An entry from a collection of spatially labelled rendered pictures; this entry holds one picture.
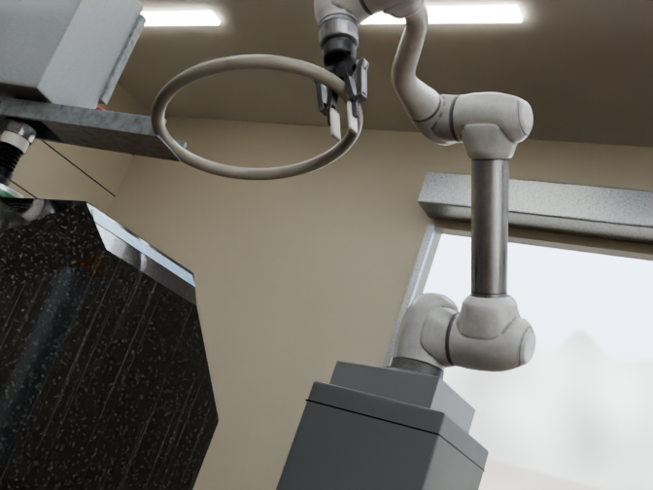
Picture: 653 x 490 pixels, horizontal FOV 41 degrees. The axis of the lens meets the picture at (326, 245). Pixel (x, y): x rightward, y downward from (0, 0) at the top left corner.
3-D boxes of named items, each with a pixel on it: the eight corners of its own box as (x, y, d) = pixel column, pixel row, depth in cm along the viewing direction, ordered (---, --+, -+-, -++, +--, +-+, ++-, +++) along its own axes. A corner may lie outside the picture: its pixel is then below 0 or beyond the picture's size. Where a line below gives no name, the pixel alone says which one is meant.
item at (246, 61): (110, 91, 190) (111, 81, 191) (204, 195, 232) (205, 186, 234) (327, 41, 178) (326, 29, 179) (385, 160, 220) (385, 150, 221)
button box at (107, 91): (78, 95, 241) (120, 11, 250) (84, 101, 243) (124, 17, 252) (101, 99, 238) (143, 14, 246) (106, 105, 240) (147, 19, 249)
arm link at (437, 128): (411, 85, 247) (455, 83, 239) (437, 116, 261) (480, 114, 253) (400, 127, 243) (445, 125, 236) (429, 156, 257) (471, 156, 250)
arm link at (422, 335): (405, 371, 264) (423, 304, 271) (461, 380, 254) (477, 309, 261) (381, 354, 252) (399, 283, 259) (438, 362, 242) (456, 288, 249)
